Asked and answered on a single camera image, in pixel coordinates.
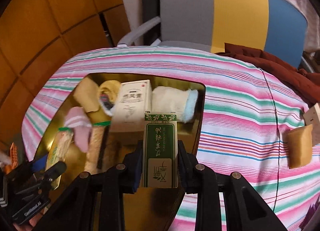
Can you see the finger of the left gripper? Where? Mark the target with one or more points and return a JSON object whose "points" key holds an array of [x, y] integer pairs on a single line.
{"points": [[53, 173], [39, 164]]}

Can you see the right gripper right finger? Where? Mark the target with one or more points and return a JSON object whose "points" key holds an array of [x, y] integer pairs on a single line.
{"points": [[196, 178]]}

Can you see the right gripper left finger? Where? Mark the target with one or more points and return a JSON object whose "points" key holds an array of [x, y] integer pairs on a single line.
{"points": [[123, 178]]}

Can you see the yellow cracker packet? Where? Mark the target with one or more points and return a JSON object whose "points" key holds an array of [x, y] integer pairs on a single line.
{"points": [[60, 146]]}

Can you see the small green tea box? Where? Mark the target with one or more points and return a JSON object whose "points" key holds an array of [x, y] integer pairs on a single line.
{"points": [[160, 151]]}

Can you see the pink striped sock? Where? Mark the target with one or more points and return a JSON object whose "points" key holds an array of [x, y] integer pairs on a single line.
{"points": [[77, 120]]}

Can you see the cream medicine box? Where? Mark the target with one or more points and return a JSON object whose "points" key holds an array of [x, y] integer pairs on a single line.
{"points": [[133, 100]]}

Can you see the beige cloth pad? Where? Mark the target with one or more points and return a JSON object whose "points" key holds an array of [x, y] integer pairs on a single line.
{"points": [[86, 94]]}

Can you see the cream blue sock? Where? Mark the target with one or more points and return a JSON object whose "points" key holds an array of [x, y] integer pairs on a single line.
{"points": [[172, 100]]}

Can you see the yellow patterned sock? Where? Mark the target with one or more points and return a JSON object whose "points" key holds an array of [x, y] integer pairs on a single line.
{"points": [[107, 95]]}

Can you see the tan sponge block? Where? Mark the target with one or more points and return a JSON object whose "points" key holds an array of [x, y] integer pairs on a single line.
{"points": [[299, 143]]}

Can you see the long cream carton box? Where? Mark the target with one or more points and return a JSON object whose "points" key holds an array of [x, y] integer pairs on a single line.
{"points": [[312, 117]]}

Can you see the gold metal tray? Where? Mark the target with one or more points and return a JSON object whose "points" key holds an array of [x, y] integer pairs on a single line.
{"points": [[148, 208]]}

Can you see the striped pink green tablecloth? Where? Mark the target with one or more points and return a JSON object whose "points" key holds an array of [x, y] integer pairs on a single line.
{"points": [[247, 112]]}

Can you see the wooden panel wardrobe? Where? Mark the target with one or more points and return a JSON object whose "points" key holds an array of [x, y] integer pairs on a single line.
{"points": [[38, 37]]}

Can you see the grey yellow blue chair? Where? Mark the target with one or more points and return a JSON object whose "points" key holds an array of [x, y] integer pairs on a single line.
{"points": [[274, 26]]}

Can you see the black rolled mat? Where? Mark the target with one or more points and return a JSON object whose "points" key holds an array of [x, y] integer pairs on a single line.
{"points": [[151, 9]]}

